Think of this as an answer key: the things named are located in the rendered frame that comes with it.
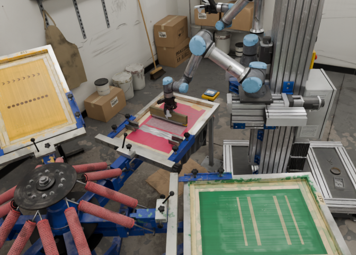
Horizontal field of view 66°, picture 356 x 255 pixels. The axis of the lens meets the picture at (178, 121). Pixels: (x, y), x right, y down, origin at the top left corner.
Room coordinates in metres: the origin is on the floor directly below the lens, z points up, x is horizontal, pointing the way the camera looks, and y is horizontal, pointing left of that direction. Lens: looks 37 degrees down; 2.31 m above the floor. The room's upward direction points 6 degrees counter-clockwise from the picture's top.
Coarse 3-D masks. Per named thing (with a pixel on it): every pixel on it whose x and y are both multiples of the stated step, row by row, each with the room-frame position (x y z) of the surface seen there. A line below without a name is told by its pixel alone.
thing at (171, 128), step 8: (192, 112) 1.94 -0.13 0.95; (200, 112) 1.92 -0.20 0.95; (192, 120) 1.82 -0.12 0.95; (168, 128) 1.75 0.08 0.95; (176, 128) 1.74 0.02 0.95; (184, 128) 1.73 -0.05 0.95; (152, 144) 1.57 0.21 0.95; (160, 144) 1.56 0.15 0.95; (168, 144) 1.55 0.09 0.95; (168, 152) 1.47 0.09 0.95
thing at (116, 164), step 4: (120, 156) 1.38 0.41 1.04; (116, 160) 1.34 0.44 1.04; (120, 160) 1.34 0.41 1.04; (124, 160) 1.34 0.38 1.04; (128, 160) 1.36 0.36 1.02; (112, 164) 1.31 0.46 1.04; (116, 164) 1.30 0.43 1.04; (120, 164) 1.30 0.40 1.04; (124, 164) 1.33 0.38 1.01; (112, 168) 1.28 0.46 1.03; (116, 168) 1.27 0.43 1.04; (120, 168) 1.29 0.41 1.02
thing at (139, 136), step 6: (162, 108) 2.05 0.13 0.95; (180, 108) 2.02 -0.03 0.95; (150, 120) 1.88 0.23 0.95; (156, 120) 1.87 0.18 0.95; (162, 120) 1.86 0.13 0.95; (150, 126) 1.80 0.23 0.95; (156, 126) 1.79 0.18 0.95; (162, 126) 1.78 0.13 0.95; (132, 132) 1.74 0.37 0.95; (138, 132) 1.74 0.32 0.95; (144, 132) 1.73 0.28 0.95; (132, 138) 1.66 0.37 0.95; (138, 138) 1.66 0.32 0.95; (144, 138) 1.65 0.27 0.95; (150, 138) 1.64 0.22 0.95; (144, 144) 1.58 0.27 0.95
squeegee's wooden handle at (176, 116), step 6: (150, 108) 1.93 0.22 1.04; (156, 108) 1.91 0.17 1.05; (150, 114) 1.93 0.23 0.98; (156, 114) 1.90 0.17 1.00; (162, 114) 1.87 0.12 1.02; (174, 114) 1.80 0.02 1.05; (180, 114) 1.79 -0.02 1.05; (174, 120) 1.80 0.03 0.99; (180, 120) 1.77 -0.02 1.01; (186, 120) 1.75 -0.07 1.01
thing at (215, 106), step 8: (160, 96) 2.19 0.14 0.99; (176, 96) 2.18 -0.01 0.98; (184, 96) 2.15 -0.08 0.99; (152, 104) 2.08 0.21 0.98; (200, 104) 2.04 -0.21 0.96; (208, 104) 2.00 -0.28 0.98; (216, 104) 1.97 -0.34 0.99; (144, 112) 1.98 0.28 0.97; (208, 112) 1.86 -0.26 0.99; (136, 120) 1.88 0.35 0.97; (208, 120) 1.79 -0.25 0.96; (200, 128) 1.67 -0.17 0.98; (152, 152) 1.44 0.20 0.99
